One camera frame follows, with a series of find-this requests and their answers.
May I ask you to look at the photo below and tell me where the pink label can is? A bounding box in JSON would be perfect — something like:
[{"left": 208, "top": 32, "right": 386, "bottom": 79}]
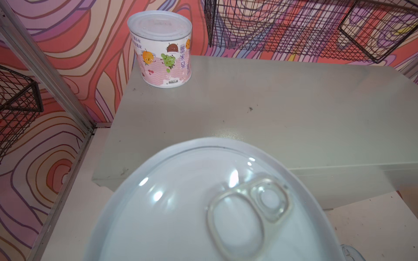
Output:
[{"left": 127, "top": 10, "right": 192, "bottom": 88}]

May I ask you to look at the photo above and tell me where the black wire basket back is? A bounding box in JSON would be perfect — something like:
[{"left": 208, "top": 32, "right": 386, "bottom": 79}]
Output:
[{"left": 204, "top": 1, "right": 418, "bottom": 63}]

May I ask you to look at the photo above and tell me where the grey metal cabinet box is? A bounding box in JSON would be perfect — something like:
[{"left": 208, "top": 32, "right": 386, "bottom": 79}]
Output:
[{"left": 92, "top": 56, "right": 418, "bottom": 209}]

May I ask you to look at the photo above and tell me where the teal label can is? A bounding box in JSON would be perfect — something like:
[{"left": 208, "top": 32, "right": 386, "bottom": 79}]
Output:
[{"left": 83, "top": 138, "right": 344, "bottom": 261}]

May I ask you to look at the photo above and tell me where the black wire basket left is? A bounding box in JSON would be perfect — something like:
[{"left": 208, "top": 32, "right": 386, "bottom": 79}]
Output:
[{"left": 1, "top": 66, "right": 44, "bottom": 158}]

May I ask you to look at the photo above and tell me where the black wire basket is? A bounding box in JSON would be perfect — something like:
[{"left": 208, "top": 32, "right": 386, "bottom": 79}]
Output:
[
  {"left": 204, "top": 1, "right": 418, "bottom": 63},
  {"left": 1, "top": 66, "right": 44, "bottom": 158}
]

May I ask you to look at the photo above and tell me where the light blue can front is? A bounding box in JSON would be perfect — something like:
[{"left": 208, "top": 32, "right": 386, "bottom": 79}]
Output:
[{"left": 341, "top": 245, "right": 365, "bottom": 261}]

